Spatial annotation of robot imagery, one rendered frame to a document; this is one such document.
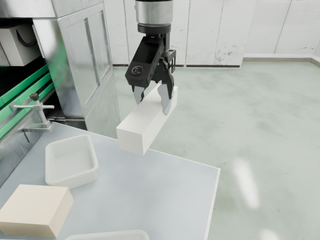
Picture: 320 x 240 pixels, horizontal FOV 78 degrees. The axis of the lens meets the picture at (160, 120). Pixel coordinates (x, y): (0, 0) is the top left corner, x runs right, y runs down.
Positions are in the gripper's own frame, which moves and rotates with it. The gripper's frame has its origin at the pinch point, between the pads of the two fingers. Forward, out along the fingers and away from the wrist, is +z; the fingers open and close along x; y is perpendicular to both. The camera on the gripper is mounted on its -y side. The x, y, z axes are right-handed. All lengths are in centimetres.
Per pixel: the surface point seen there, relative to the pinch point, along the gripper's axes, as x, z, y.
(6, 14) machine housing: 70, -16, 19
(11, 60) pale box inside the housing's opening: 89, 6, 25
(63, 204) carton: 22.4, 29.0, -18.2
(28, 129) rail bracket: 57, 23, 1
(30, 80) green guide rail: 78, 14, 23
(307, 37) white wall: -132, 62, 438
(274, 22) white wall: -64, 35, 412
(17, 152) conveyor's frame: 57, 29, -7
